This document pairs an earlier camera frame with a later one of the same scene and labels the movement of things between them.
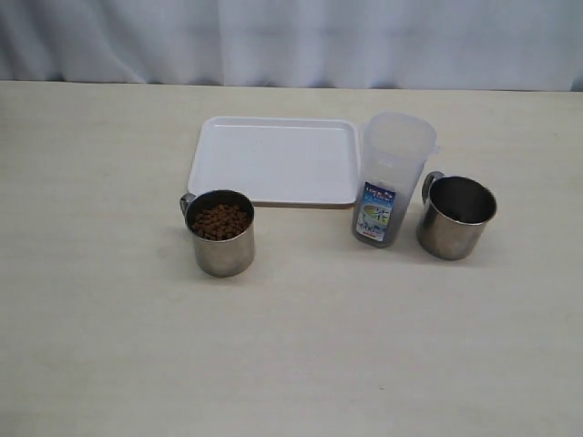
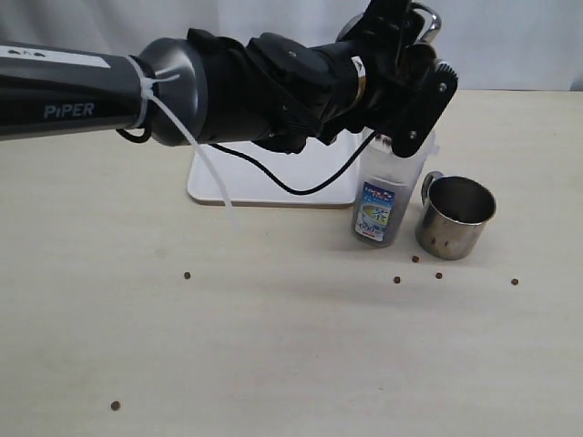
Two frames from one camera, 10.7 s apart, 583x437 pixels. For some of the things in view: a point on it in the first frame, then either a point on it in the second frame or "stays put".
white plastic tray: (284, 162) stays put
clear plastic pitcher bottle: (395, 153) stays put
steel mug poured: (456, 209) stays put
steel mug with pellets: (222, 223) to (352, 25)
